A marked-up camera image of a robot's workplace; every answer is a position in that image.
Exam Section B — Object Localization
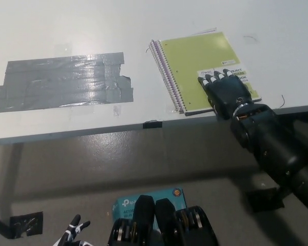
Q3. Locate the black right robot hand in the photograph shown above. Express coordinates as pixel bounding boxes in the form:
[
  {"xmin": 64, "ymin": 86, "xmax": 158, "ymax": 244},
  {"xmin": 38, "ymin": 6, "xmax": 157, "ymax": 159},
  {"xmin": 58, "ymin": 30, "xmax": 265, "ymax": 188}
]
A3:
[{"xmin": 197, "ymin": 68, "xmax": 254, "ymax": 120}]

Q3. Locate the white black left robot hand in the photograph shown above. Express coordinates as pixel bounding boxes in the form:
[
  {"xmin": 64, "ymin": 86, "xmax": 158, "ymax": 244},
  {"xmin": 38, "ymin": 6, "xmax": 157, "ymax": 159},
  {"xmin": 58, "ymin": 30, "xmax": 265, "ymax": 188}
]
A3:
[{"xmin": 52, "ymin": 214, "xmax": 93, "ymax": 246}]

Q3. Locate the green Mead spiral notebook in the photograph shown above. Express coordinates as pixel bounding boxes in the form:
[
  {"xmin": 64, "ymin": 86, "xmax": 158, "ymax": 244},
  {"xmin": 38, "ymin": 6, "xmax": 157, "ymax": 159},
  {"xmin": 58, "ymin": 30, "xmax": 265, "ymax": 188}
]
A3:
[{"xmin": 160, "ymin": 31, "xmax": 262, "ymax": 116}]

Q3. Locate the purple spiral notebook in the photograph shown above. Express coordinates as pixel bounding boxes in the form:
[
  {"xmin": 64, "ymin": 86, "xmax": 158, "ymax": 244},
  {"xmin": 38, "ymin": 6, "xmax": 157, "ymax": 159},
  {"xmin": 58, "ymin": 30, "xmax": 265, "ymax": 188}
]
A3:
[{"xmin": 148, "ymin": 27, "xmax": 218, "ymax": 115}]

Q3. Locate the black table clip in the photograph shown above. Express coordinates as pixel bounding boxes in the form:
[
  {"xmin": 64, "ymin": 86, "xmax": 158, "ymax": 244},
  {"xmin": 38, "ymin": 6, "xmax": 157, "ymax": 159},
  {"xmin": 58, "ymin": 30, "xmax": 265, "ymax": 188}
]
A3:
[{"xmin": 142, "ymin": 120, "xmax": 163, "ymax": 129}]

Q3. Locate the teal TP-Link box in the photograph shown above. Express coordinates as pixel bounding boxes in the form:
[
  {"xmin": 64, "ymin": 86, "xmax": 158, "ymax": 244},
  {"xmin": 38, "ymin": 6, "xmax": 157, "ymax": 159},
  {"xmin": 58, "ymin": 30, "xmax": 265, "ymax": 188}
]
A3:
[{"xmin": 111, "ymin": 188, "xmax": 187, "ymax": 221}]

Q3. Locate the grey duct tape patch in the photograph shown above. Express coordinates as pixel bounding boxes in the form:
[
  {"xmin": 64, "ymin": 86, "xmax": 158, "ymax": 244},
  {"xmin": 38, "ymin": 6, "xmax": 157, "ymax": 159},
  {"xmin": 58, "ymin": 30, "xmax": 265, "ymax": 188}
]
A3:
[{"xmin": 0, "ymin": 52, "xmax": 134, "ymax": 114}]

